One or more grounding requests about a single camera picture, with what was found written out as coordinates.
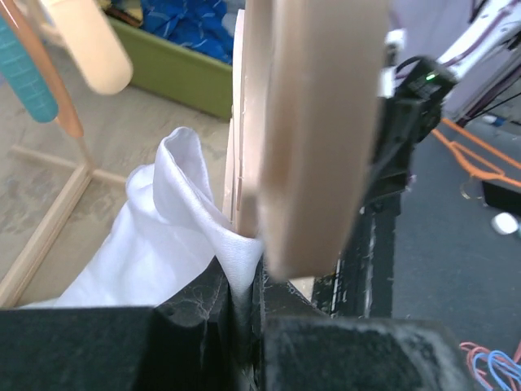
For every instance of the white shirt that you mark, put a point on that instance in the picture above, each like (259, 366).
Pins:
(164, 236)

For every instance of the wooden hanger rightmost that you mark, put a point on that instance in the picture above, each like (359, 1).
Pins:
(85, 32)

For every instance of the olive green laundry basket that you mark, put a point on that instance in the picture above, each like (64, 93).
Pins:
(176, 73)

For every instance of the wooden clothes rack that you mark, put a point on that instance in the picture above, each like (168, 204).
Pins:
(24, 267)

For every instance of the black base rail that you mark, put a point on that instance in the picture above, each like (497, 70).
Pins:
(361, 285)

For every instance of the yellow black cloth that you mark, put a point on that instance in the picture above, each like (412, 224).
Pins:
(128, 11)

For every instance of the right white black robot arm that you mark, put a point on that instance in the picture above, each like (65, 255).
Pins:
(438, 43)

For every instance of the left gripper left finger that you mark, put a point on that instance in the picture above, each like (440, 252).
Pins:
(179, 345)

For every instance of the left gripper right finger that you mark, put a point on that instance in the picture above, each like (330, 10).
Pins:
(300, 348)

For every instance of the wooden hanger middle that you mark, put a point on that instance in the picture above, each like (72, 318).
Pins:
(29, 37)

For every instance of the blue shirt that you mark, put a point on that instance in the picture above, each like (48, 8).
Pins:
(205, 26)

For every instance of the orange hanger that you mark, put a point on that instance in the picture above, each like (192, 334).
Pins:
(476, 165)

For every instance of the teal hanger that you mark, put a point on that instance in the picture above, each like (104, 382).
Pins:
(22, 75)

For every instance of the light wooden hanger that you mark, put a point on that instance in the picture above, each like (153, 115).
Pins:
(306, 84)

